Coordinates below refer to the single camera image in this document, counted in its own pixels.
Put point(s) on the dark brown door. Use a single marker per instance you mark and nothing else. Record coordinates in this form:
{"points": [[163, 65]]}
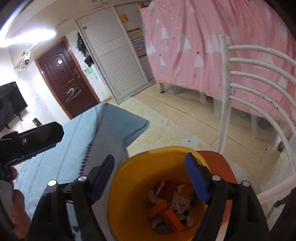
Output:
{"points": [[66, 80]]}

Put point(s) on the white security camera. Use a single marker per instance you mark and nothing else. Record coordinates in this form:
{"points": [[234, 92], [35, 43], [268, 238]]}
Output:
{"points": [[26, 57]]}

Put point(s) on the orange chair seat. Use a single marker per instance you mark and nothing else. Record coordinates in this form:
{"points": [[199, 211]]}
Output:
{"points": [[218, 165]]}

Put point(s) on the pink tree-print curtain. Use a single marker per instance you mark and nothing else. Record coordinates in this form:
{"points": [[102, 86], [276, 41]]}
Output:
{"points": [[185, 40]]}

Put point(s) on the colourful wall chart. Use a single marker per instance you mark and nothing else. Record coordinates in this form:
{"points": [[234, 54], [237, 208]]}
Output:
{"points": [[137, 39]]}

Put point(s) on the trash pile in bin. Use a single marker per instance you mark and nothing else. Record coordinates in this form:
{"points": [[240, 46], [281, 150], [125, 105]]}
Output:
{"points": [[179, 197]]}

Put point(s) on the white louvred wardrobe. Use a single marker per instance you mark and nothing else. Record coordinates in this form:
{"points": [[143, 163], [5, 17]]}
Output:
{"points": [[105, 34]]}

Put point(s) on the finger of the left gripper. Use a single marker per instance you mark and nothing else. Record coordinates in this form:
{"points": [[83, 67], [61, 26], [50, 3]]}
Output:
{"points": [[18, 147]]}

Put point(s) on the black hanging bag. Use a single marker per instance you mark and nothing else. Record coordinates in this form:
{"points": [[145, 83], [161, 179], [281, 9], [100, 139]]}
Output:
{"points": [[81, 47]]}

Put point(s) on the person's left hand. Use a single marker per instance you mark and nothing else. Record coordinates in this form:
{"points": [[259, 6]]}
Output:
{"points": [[15, 222]]}

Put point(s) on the wall socket box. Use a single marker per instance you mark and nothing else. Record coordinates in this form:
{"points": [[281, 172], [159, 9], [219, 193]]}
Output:
{"points": [[36, 122]]}

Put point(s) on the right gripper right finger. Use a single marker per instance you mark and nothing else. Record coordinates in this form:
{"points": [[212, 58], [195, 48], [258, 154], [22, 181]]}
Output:
{"points": [[246, 221]]}

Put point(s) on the yellow plastic trash bin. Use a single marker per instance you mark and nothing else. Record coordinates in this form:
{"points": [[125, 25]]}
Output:
{"points": [[128, 200]]}

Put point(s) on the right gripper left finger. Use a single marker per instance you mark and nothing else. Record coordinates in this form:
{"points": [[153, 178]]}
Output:
{"points": [[51, 220]]}

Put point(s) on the black wall television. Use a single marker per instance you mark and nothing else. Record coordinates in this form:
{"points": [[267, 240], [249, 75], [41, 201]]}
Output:
{"points": [[12, 103]]}

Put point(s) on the light blue bed sheet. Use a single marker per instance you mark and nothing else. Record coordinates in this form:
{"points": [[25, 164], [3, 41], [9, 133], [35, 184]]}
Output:
{"points": [[88, 139]]}

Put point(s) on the orange cardboard box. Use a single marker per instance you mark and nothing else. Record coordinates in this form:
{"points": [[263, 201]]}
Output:
{"points": [[161, 209]]}

